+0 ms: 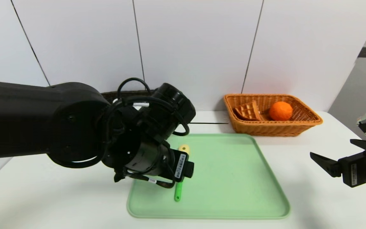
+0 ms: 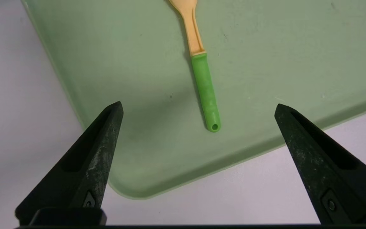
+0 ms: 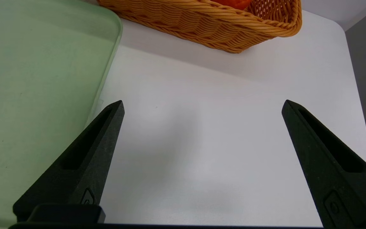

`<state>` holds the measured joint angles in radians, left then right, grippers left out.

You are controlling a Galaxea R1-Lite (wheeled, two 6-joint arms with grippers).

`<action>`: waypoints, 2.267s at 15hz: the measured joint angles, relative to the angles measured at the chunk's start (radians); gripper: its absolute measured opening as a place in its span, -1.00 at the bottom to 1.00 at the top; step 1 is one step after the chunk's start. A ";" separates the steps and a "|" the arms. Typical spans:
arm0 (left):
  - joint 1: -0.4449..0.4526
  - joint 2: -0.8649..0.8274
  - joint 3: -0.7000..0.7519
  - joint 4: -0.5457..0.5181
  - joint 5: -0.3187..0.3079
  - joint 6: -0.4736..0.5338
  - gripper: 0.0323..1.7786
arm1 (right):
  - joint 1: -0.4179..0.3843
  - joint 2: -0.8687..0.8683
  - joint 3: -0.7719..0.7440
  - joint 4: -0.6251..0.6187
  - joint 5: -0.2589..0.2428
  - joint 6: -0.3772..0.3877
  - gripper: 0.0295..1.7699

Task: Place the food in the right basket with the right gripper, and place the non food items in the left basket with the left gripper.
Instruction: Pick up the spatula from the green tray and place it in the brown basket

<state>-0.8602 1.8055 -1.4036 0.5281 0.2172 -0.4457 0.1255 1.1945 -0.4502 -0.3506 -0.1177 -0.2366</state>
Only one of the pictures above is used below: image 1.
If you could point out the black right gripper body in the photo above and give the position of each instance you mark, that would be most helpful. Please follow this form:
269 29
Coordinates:
352 172

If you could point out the toy cake slice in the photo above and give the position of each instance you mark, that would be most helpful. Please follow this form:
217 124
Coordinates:
248 112

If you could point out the light green plastic tray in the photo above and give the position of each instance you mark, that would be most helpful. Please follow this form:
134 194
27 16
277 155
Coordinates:
233 184

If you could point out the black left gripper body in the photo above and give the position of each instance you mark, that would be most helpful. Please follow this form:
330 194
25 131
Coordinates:
180 166

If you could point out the dark brown wicker basket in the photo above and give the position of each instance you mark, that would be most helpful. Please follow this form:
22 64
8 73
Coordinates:
122 93

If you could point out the dark wall plate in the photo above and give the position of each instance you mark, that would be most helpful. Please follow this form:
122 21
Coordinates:
364 52

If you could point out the orange wicker basket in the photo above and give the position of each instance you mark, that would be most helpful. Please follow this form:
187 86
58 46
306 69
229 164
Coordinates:
265 128

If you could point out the orange fruit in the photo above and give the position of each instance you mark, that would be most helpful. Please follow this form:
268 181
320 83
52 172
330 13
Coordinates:
280 111

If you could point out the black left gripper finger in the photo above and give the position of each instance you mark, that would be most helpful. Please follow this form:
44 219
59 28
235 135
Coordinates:
189 169

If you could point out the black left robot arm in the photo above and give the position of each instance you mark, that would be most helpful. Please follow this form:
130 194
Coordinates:
43 121

